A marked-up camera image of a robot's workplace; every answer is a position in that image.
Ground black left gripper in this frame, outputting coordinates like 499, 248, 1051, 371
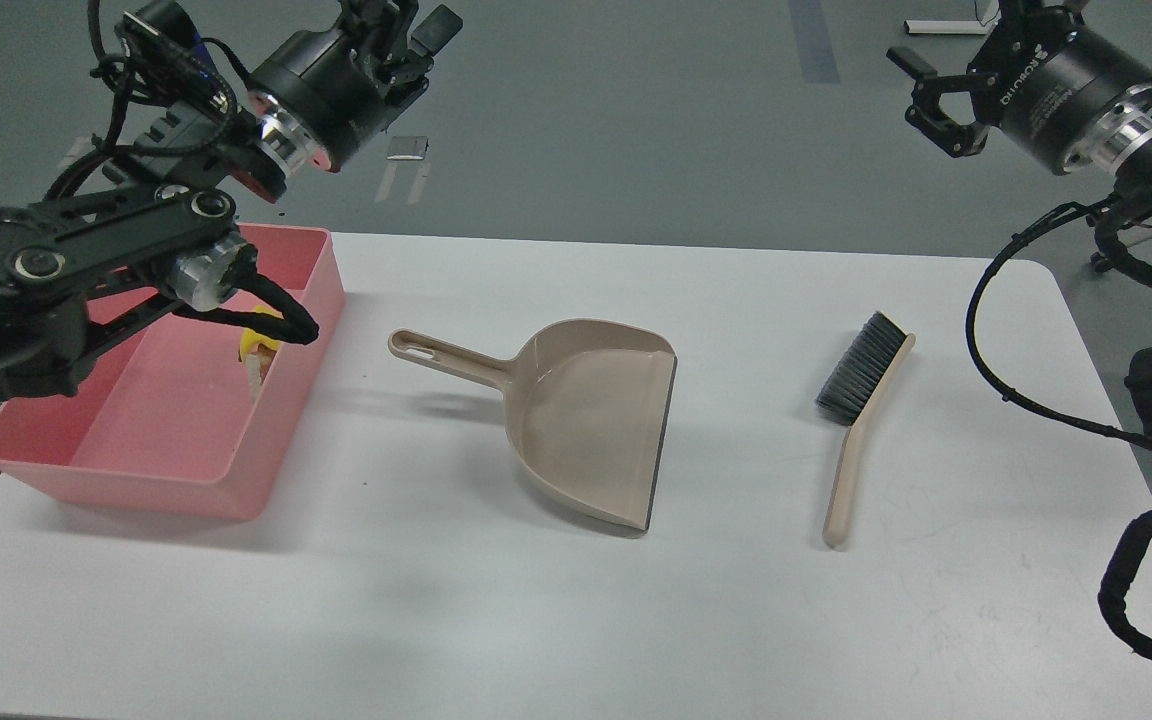
248, 1, 465, 173

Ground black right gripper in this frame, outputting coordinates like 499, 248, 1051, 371
886, 1, 1152, 176

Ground yellow green sponge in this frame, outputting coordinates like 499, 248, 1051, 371
237, 328, 282, 361

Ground beige hand brush black bristles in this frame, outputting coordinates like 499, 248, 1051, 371
814, 311, 916, 550

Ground beige plastic dustpan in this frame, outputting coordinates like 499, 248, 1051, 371
388, 319, 677, 533

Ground white bread slice piece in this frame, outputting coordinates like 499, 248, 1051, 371
241, 355, 276, 404

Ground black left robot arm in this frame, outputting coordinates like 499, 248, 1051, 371
0, 1, 465, 401

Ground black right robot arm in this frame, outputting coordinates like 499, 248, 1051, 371
886, 1, 1152, 454

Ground pink plastic bin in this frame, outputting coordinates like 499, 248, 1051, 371
0, 223, 346, 520

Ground white stand base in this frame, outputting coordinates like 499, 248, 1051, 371
902, 1, 1001, 37

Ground grey floor plate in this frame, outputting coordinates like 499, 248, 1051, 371
387, 136, 430, 161

